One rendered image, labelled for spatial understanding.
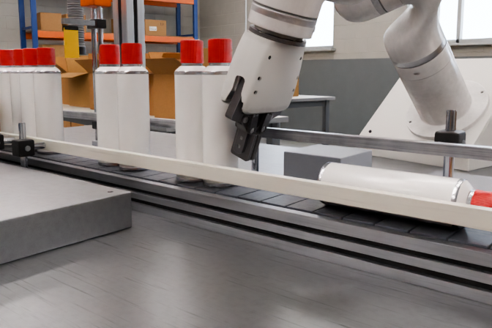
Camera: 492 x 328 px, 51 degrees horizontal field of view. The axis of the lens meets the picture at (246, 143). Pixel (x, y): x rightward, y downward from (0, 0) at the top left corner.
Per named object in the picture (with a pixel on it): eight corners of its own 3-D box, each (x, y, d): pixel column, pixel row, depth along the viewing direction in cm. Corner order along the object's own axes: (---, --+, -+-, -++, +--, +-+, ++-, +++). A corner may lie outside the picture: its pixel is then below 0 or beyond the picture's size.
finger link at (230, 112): (255, 57, 65) (267, 84, 70) (217, 102, 64) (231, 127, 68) (262, 61, 65) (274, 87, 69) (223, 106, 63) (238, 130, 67)
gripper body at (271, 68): (281, 20, 71) (258, 97, 75) (232, 14, 64) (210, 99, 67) (325, 37, 67) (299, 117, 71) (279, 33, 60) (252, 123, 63)
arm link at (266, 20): (281, 4, 71) (274, 25, 72) (239, -3, 64) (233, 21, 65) (332, 22, 66) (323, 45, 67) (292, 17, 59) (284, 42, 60)
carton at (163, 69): (132, 118, 284) (129, 49, 279) (203, 113, 319) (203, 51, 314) (179, 124, 255) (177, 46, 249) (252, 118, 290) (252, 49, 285)
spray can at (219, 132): (195, 184, 75) (193, 38, 72) (219, 179, 79) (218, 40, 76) (222, 189, 71) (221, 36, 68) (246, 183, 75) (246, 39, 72)
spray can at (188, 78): (168, 179, 78) (165, 39, 75) (193, 174, 82) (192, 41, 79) (193, 184, 74) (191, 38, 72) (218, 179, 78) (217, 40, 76)
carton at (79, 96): (49, 106, 384) (46, 55, 379) (103, 103, 414) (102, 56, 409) (77, 109, 352) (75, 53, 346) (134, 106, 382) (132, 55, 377)
